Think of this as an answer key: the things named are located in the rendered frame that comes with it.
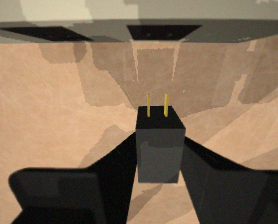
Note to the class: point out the black two-prong charger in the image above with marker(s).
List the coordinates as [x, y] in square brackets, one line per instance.
[160, 136]

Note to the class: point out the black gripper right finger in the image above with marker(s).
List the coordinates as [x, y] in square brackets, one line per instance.
[223, 191]

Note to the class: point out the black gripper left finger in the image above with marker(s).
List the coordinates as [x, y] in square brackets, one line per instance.
[105, 187]

